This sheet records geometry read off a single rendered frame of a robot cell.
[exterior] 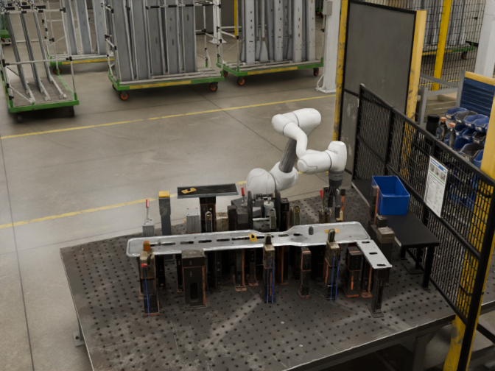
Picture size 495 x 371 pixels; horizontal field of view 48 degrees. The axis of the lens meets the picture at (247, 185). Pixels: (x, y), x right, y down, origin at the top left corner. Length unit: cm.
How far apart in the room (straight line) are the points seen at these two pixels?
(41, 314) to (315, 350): 233
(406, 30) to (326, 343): 322
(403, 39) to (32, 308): 386
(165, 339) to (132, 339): 16
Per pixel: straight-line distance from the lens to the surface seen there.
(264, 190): 389
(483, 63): 744
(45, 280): 489
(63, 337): 424
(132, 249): 314
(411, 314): 321
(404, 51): 535
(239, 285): 329
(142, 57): 988
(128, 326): 308
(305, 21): 1128
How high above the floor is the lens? 257
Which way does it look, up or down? 24 degrees down
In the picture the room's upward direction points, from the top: straight up
